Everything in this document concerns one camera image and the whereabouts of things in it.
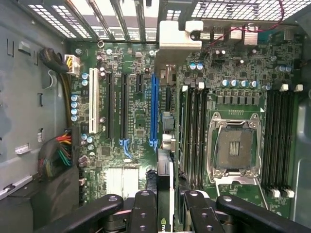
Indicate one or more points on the black expansion slot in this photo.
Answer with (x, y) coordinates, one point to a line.
(109, 104)
(124, 104)

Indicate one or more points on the steel socket cover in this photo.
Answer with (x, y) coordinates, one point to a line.
(240, 191)

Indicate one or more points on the black fan shroud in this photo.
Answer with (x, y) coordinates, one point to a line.
(56, 194)

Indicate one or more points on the silver finned heatsink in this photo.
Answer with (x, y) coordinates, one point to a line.
(121, 179)

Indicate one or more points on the white expansion slot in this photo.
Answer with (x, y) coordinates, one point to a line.
(93, 102)

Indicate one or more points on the open grey PC case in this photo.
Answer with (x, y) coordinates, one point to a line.
(303, 133)

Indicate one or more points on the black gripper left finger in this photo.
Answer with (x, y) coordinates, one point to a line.
(143, 213)

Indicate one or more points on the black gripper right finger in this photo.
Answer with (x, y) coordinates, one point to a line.
(201, 218)

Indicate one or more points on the CPU socket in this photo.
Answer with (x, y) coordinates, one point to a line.
(234, 145)

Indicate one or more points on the blue expansion slot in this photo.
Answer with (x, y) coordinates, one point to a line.
(154, 109)

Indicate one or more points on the green motherboard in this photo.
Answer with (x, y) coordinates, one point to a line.
(136, 116)

